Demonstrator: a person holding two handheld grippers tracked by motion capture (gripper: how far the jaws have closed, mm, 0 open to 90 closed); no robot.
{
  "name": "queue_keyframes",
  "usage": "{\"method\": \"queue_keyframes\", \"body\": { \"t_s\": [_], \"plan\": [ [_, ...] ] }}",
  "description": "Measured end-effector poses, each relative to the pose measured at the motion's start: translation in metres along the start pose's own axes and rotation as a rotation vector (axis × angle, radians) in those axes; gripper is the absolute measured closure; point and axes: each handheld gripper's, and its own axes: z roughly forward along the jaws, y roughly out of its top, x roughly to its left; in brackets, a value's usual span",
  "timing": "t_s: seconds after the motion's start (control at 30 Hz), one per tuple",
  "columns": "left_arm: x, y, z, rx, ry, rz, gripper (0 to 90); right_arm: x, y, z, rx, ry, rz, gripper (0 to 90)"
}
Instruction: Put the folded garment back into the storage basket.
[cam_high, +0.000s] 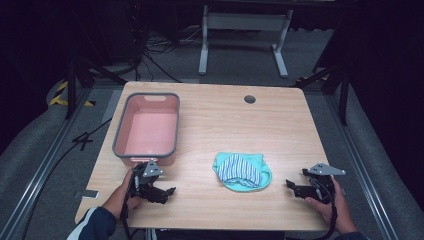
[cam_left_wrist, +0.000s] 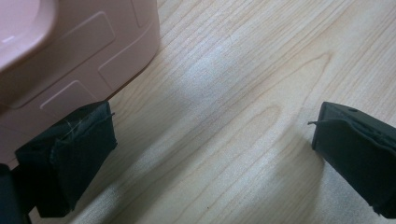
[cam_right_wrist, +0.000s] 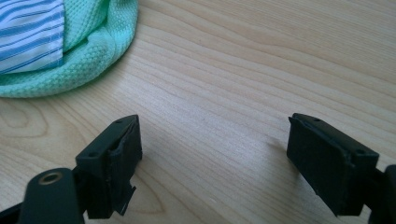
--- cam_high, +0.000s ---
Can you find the person's left hand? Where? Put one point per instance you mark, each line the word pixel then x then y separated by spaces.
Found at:
pixel 120 196

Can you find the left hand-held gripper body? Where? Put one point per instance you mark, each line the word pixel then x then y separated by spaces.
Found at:
pixel 148 172

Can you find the person's right hand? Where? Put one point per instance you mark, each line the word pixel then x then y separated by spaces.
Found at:
pixel 335 210

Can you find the aluminium floor rail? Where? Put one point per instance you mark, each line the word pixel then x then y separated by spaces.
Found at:
pixel 40 173
pixel 356 160

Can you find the grey table grommet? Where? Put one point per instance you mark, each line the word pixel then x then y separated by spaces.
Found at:
pixel 249 99

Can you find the grey tape piece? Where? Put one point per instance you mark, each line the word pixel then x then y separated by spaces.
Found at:
pixel 87 194

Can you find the black tape cross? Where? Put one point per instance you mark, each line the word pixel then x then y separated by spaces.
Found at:
pixel 83 140

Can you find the teal striped cloth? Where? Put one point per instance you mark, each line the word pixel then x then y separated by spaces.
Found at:
pixel 241 171

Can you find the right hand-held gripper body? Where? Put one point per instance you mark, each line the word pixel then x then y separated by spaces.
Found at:
pixel 320 181

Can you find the pink basin with grey rim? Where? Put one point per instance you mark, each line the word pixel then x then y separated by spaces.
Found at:
pixel 151 131

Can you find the yellow black hazard tape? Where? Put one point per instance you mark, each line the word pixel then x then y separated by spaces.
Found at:
pixel 60 96

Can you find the white metal stand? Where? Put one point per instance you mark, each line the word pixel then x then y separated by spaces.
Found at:
pixel 245 21

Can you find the black tripod stand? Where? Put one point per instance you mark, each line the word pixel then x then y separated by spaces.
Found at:
pixel 71 86
pixel 342 90

